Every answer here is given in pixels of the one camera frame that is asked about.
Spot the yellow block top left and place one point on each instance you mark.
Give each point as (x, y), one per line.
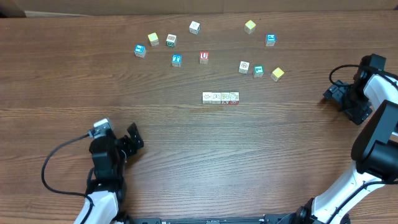
(153, 39)

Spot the white patterned block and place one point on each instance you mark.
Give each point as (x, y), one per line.
(243, 67)

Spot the blue L block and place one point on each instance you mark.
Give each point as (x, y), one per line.
(225, 98)

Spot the white block red C side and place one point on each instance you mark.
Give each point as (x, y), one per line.
(234, 98)

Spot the green T block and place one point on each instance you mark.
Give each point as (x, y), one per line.
(258, 71)

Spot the plain white block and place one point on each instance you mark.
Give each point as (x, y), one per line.
(207, 97)

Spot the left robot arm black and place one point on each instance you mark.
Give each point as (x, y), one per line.
(106, 187)

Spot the white block green side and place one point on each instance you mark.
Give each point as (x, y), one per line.
(171, 40)

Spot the white block top centre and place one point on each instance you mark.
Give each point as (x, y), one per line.
(194, 27)

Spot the yellow 8 block top right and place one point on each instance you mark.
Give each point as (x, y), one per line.
(249, 27)

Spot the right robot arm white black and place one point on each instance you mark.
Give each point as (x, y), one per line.
(370, 99)

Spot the blue P block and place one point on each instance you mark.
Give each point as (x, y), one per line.
(270, 40)

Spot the green R block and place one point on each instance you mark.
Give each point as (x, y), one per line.
(216, 98)

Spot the red U block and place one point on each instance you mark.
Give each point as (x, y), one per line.
(204, 57)

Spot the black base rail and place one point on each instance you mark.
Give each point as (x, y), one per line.
(265, 219)

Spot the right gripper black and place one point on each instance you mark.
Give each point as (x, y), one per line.
(359, 114)

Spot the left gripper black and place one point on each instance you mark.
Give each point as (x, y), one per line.
(130, 147)

